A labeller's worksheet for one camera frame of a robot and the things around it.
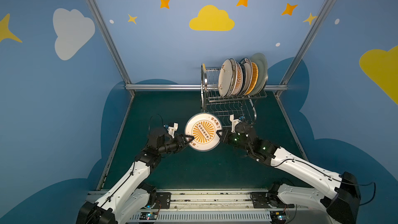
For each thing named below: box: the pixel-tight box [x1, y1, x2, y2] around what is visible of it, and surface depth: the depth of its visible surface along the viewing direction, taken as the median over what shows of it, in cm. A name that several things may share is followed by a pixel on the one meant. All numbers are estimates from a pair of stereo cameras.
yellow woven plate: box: [244, 61, 259, 96], surface depth 76 cm
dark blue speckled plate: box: [239, 64, 247, 95], surface depth 74 cm
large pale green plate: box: [249, 52, 269, 96], surface depth 76 cm
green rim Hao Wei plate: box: [238, 57, 253, 96], surface depth 75 cm
